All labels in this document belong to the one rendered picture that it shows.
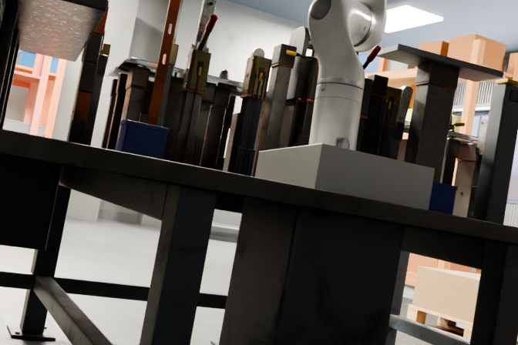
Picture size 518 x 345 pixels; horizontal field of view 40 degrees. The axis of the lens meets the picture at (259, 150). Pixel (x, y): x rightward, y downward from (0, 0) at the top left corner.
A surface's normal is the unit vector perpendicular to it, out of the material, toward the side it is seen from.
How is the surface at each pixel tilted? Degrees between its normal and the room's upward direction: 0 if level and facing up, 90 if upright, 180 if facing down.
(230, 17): 90
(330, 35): 126
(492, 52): 90
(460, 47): 90
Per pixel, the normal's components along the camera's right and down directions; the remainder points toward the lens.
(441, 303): -0.79, -0.18
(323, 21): -0.59, 0.29
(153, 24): 0.43, 0.02
